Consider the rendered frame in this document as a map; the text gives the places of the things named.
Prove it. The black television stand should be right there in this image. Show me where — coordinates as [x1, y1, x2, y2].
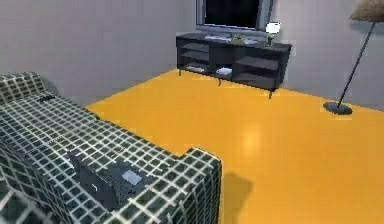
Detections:
[175, 31, 293, 100]

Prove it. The small green houseplant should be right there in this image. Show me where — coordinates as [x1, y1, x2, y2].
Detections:
[231, 33, 246, 46]

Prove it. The grey framed television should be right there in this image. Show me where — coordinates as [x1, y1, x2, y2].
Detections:
[195, 0, 276, 38]

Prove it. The dark green checked sofa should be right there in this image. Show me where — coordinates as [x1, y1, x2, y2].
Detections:
[0, 71, 223, 224]

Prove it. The dark grey laptop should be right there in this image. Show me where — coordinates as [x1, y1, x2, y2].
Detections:
[68, 148, 145, 212]

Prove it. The white flower in vase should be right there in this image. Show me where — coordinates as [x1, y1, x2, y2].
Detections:
[265, 21, 282, 48]

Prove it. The black floor lamp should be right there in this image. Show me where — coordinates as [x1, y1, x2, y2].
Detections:
[322, 0, 384, 116]

